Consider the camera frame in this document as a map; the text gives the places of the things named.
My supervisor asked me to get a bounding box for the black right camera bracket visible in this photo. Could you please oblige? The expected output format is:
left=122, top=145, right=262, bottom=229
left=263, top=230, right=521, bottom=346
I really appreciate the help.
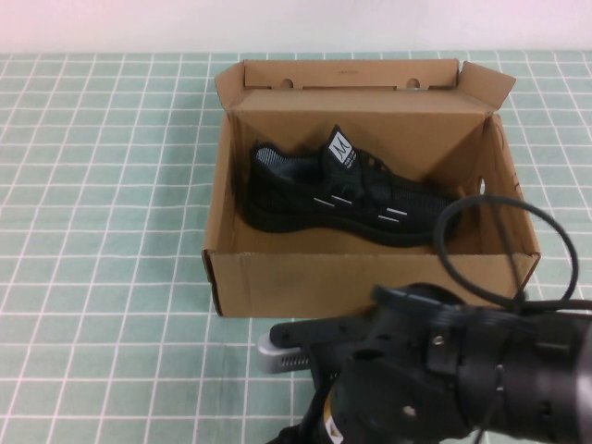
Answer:
left=269, top=282, right=463, bottom=358

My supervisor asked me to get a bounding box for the brown cardboard shoe box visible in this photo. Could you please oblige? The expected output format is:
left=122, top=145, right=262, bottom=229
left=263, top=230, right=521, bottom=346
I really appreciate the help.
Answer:
left=202, top=58, right=542, bottom=320

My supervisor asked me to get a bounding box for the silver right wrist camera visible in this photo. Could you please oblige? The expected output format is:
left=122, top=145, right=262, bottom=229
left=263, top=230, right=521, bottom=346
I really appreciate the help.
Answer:
left=253, top=331, right=326, bottom=376

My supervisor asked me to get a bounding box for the black knit sneaker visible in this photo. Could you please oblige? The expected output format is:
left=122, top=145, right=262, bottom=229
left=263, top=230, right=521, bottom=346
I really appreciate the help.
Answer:
left=247, top=123, right=463, bottom=247

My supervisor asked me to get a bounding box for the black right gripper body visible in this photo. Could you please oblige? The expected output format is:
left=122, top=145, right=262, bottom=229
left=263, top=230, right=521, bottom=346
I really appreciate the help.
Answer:
left=277, top=350, right=477, bottom=444

